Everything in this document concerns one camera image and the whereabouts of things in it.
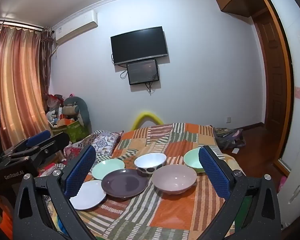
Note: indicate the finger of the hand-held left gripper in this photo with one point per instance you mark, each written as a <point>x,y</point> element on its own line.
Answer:
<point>38,137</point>
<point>53,142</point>

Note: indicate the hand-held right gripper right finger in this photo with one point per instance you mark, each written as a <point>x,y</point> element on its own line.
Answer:
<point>213,173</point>

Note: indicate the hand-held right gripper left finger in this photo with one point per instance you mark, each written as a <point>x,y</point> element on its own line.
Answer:
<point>80,173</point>

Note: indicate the mint green bowl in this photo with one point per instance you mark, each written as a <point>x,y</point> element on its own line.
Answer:
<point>192,160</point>

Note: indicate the white plate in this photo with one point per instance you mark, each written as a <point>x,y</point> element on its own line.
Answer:
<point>90,197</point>

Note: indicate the mint green plate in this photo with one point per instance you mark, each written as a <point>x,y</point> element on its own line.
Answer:
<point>107,168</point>

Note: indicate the pale pink bowl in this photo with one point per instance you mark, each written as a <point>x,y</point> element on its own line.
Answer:
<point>173,178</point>

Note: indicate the dark purple plate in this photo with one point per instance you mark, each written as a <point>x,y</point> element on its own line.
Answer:
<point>125,183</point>

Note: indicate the white bowl with dark dots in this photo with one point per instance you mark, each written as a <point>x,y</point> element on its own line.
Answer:
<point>150,161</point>

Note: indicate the orange plastic item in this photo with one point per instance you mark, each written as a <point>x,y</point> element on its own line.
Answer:
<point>0,205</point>

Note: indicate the white card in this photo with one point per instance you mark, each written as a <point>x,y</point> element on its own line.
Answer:
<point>236,150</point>

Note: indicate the red plastic bag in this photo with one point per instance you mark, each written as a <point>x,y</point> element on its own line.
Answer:
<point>52,101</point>

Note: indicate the dark backpack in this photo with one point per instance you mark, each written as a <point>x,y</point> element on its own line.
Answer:
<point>230,137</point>

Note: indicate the grey plush toy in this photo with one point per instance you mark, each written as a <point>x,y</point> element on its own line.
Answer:
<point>76,107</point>

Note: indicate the patterned quilt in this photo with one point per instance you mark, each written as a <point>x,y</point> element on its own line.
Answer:
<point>105,140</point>

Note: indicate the striped patchwork blanket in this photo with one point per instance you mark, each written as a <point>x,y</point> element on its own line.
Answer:
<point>175,212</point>

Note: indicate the orange striped curtain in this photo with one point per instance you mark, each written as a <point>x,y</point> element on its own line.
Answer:
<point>17,80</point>

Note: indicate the pink plastic item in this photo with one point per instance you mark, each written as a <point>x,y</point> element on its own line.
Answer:
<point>282,183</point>

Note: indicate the white fridge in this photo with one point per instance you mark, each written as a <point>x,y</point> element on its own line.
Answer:
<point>297,180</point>

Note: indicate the yellow foam noodle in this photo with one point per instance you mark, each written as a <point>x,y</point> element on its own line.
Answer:
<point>146,115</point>

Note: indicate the small black monitor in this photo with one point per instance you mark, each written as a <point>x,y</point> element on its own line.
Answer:
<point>143,71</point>

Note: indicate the white air conditioner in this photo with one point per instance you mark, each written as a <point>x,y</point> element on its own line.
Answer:
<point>75,27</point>

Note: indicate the wooden door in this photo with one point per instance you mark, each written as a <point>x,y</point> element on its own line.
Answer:
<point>272,67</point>

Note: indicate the wall outlet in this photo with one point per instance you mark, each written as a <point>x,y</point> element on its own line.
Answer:
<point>228,119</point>

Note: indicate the curtain rail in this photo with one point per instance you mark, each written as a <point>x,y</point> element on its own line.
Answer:
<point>15,24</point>

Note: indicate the wall-mounted black television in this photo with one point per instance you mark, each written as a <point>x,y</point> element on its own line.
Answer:
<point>138,45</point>

